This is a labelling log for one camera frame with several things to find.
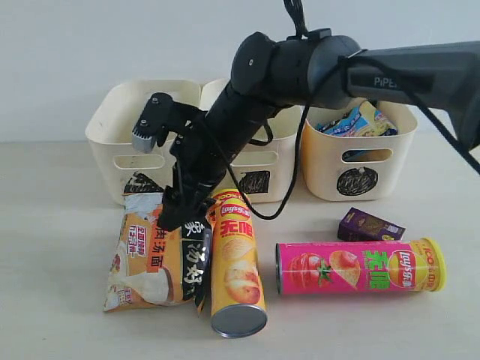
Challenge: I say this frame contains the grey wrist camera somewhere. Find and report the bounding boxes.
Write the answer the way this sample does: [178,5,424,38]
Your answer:
[131,91,177,153]

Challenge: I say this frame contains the purple carton box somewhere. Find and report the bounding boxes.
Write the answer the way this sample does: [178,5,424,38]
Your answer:
[337,207,405,242]

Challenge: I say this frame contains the black cable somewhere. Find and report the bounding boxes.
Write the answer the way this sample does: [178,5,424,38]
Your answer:
[209,0,480,221]

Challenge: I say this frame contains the cream bin triangle mark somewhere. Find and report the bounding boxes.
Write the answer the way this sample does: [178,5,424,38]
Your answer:
[85,79,202,206]

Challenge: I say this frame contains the yellow Lay's chip can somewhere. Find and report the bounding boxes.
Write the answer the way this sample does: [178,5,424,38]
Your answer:
[209,189,268,338]

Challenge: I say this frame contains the orange noodle bag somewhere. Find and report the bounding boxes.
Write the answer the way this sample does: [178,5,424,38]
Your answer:
[103,192,212,312]

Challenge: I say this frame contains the cream bin square mark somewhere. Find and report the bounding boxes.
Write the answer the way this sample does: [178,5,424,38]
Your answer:
[197,76,305,204]

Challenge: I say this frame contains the pink Lay's chip can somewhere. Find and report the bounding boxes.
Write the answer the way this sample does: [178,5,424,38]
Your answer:
[275,238,446,295]

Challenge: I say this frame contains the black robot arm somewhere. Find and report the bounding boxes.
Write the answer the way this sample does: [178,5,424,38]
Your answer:
[154,32,479,231]

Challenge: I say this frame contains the blue noodle bag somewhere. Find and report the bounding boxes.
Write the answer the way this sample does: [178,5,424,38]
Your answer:
[315,100,398,137]

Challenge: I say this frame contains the cream bin circle mark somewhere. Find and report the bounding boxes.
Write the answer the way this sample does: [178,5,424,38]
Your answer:
[299,97,419,202]

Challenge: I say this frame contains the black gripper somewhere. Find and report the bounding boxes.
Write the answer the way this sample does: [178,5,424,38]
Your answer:
[157,108,255,232]

